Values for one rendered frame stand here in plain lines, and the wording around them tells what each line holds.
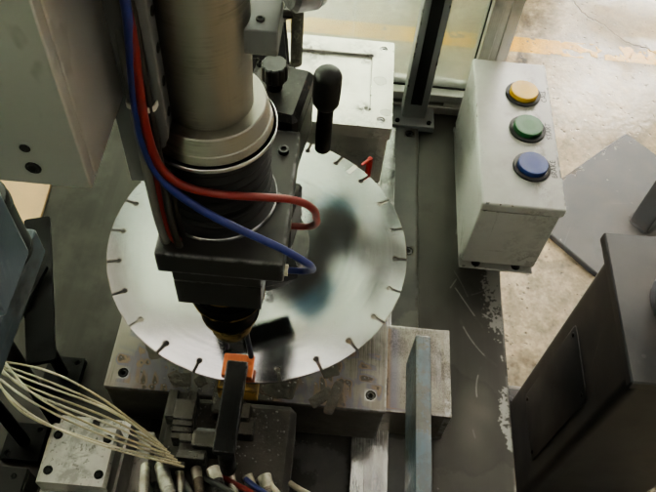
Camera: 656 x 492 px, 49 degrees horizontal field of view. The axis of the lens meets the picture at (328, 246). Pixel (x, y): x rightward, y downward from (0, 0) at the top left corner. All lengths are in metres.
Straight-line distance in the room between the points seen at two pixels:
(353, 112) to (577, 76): 1.68
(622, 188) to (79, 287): 1.67
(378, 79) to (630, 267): 0.46
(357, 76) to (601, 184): 1.33
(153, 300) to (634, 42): 2.33
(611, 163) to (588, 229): 0.28
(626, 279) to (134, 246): 0.70
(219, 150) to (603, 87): 2.29
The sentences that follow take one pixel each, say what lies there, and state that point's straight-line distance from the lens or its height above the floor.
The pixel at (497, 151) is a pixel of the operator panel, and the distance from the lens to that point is 1.01.
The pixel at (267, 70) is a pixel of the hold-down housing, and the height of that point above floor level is 1.27.
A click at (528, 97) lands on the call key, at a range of 1.09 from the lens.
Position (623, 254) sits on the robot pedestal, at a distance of 1.17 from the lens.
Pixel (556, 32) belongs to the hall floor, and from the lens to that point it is 2.78.
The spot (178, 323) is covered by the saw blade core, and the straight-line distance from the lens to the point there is 0.76.
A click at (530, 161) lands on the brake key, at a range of 1.00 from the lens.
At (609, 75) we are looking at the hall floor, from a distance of 2.68.
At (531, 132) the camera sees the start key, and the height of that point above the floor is 0.91.
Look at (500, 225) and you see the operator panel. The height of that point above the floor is 0.85.
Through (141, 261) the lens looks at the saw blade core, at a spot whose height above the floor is 0.95.
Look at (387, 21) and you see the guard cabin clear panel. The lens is 1.16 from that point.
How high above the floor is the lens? 1.61
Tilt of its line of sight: 55 degrees down
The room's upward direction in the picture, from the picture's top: 6 degrees clockwise
